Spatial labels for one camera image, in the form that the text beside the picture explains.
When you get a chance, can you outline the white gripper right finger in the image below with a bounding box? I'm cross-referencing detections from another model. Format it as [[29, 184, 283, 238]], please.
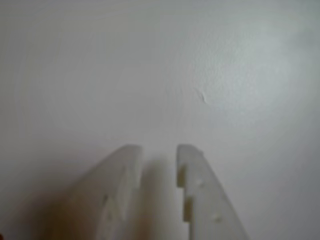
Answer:
[[176, 143, 250, 240]]

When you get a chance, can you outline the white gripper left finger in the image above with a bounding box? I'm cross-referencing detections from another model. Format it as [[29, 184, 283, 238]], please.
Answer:
[[51, 143, 145, 240]]

